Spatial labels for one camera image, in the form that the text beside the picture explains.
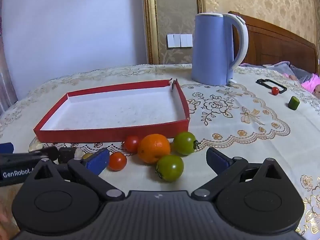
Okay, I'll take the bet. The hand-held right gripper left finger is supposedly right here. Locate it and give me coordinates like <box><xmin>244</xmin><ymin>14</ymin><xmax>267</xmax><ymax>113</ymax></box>
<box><xmin>31</xmin><ymin>148</ymin><xmax>125</xmax><ymax>202</ymax></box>

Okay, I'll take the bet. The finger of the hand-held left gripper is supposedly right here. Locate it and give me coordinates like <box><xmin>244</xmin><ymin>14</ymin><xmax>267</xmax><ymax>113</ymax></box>
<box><xmin>0</xmin><ymin>142</ymin><xmax>15</xmax><ymax>154</ymax></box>
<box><xmin>0</xmin><ymin>146</ymin><xmax>58</xmax><ymax>166</ymax></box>

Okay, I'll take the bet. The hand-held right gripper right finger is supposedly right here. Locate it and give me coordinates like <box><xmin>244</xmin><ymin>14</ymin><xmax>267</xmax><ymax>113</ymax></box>
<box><xmin>191</xmin><ymin>147</ymin><xmax>285</xmax><ymax>201</ymax></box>

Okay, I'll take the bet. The green tomato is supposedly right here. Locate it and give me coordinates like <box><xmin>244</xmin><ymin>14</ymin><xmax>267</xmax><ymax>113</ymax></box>
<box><xmin>172</xmin><ymin>131</ymin><xmax>200</xmax><ymax>155</ymax></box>
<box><xmin>155</xmin><ymin>154</ymin><xmax>185</xmax><ymax>182</ymax></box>

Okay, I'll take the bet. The red cardboard tray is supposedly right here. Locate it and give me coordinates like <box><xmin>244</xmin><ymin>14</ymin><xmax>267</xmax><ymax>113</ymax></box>
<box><xmin>33</xmin><ymin>79</ymin><xmax>190</xmax><ymax>143</ymax></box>

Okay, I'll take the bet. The orange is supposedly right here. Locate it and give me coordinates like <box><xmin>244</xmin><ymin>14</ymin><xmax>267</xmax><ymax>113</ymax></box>
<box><xmin>137</xmin><ymin>133</ymin><xmax>171</xmax><ymax>164</ymax></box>

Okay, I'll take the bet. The white lace tablecloth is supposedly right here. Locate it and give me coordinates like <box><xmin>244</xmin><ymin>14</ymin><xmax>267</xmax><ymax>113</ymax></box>
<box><xmin>0</xmin><ymin>64</ymin><xmax>320</xmax><ymax>237</ymax></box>

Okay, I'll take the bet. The patterned curtain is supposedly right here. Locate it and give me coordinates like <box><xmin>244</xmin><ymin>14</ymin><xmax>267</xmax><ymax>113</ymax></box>
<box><xmin>0</xmin><ymin>0</ymin><xmax>18</xmax><ymax>115</ymax></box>

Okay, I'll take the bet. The green cucumber piece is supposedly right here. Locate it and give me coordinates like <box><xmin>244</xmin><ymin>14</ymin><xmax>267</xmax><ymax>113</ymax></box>
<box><xmin>288</xmin><ymin>96</ymin><xmax>300</xmax><ymax>110</ymax></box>

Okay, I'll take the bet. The blue electric kettle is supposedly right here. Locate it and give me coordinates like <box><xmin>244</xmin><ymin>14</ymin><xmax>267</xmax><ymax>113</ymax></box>
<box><xmin>191</xmin><ymin>12</ymin><xmax>249</xmax><ymax>86</ymax></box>

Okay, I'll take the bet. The grey blanket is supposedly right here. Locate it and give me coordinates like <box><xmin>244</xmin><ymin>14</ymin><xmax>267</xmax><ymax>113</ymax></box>
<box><xmin>239</xmin><ymin>61</ymin><xmax>313</xmax><ymax>83</ymax></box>

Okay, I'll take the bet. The wooden bed headboard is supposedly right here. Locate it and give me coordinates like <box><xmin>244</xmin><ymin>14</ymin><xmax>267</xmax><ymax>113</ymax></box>
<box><xmin>229</xmin><ymin>11</ymin><xmax>319</xmax><ymax>74</ymax></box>

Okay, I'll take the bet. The black plastic frame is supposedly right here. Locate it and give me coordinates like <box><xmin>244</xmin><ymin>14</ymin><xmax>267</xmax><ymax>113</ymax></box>
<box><xmin>256</xmin><ymin>79</ymin><xmax>287</xmax><ymax>95</ymax></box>

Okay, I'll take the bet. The white light switch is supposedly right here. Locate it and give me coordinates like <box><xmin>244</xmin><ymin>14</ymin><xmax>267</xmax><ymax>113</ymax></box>
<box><xmin>167</xmin><ymin>33</ymin><xmax>193</xmax><ymax>48</ymax></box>

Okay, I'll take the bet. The gold wall frame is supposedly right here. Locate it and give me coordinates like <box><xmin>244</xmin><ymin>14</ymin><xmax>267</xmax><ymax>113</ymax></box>
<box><xmin>142</xmin><ymin>0</ymin><xmax>206</xmax><ymax>65</ymax></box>

